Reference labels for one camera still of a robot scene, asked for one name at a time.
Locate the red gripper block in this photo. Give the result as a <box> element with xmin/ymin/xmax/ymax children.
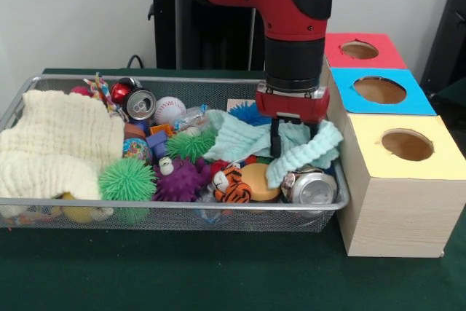
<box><xmin>254</xmin><ymin>88</ymin><xmax>331</xmax><ymax>157</ymax></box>

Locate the light blue waffle cloth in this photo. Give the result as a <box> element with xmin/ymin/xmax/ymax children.
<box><xmin>203</xmin><ymin>109</ymin><xmax>345</xmax><ymax>188</ymax></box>

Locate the wooden box with three holes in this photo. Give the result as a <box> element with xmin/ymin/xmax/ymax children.
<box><xmin>320</xmin><ymin>32</ymin><xmax>466</xmax><ymax>258</ymax></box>

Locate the crushed silver drink can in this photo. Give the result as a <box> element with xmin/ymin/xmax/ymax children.
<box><xmin>280</xmin><ymin>167</ymin><xmax>339</xmax><ymax>205</ymax></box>

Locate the orange round sponge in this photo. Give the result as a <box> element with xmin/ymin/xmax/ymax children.
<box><xmin>240</xmin><ymin>163</ymin><xmax>282</xmax><ymax>202</ymax></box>

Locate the tiger plush toy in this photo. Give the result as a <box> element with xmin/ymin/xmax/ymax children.
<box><xmin>212</xmin><ymin>165</ymin><xmax>253</xmax><ymax>204</ymax></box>

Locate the green spiky toy with eyes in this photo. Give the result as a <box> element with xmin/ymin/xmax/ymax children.
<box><xmin>165</xmin><ymin>127</ymin><xmax>218</xmax><ymax>163</ymax></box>

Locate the purple spiky toy with eyes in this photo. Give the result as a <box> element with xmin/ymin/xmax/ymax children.
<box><xmin>151</xmin><ymin>157</ymin><xmax>212</xmax><ymax>202</ymax></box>

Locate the white baseball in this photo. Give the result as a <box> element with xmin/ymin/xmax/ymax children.
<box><xmin>152</xmin><ymin>96</ymin><xmax>187</xmax><ymax>125</ymax></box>

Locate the purple toy block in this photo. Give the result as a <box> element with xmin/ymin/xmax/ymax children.
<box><xmin>145</xmin><ymin>129</ymin><xmax>169</xmax><ymax>159</ymax></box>

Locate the red and silver drink can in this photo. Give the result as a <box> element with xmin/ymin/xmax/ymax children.
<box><xmin>122</xmin><ymin>87</ymin><xmax>158</xmax><ymax>122</ymax></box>

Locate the dark green table cloth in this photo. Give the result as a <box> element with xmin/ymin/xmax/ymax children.
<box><xmin>0</xmin><ymin>66</ymin><xmax>466</xmax><ymax>311</ymax></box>

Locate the green spiky rubber ball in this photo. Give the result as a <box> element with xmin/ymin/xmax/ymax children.
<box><xmin>98</xmin><ymin>157</ymin><xmax>158</xmax><ymax>202</ymax></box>

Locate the black stand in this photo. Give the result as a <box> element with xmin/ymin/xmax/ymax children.
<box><xmin>420</xmin><ymin>0</ymin><xmax>466</xmax><ymax>99</ymax></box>

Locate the cream waffle cloth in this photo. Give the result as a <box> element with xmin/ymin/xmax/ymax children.
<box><xmin>0</xmin><ymin>89</ymin><xmax>127</xmax><ymax>201</ymax></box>

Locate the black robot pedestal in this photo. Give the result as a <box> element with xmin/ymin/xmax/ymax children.
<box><xmin>147</xmin><ymin>0</ymin><xmax>266</xmax><ymax>71</ymax></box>

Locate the shallow wire mesh bin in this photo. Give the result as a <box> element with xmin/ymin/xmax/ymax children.
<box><xmin>0</xmin><ymin>74</ymin><xmax>351</xmax><ymax>234</ymax></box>

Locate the black cable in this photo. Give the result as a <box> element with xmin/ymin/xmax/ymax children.
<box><xmin>126</xmin><ymin>55</ymin><xmax>146</xmax><ymax>70</ymax></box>

